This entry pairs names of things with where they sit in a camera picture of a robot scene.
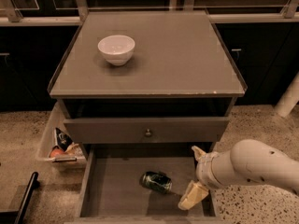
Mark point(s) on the closed top drawer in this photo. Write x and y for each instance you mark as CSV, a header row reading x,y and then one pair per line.
x,y
131,130

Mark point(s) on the crushed green can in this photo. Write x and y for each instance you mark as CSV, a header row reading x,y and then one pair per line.
x,y
156,181

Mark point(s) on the dark snack bag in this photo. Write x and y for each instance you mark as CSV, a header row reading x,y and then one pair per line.
x,y
62,140

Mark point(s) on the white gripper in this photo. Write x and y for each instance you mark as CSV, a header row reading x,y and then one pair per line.
x,y
204,169

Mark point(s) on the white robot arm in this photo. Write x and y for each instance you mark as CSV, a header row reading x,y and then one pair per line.
x,y
248,162

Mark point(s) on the clear plastic bin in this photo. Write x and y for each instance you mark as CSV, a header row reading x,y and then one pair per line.
x,y
47,143

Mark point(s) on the white ceramic bowl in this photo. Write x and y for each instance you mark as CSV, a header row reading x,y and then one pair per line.
x,y
117,49

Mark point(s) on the metal railing shelf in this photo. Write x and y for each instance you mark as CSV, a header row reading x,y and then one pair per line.
x,y
75,12

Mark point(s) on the black bar object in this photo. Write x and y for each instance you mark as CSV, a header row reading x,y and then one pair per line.
x,y
17,216

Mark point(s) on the grey drawer cabinet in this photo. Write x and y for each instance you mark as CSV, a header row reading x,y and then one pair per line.
x,y
179,69

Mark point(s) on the tan snack bag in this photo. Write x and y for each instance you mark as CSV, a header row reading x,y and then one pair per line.
x,y
74,149

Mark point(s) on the open middle drawer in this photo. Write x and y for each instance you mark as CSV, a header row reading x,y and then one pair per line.
x,y
111,192

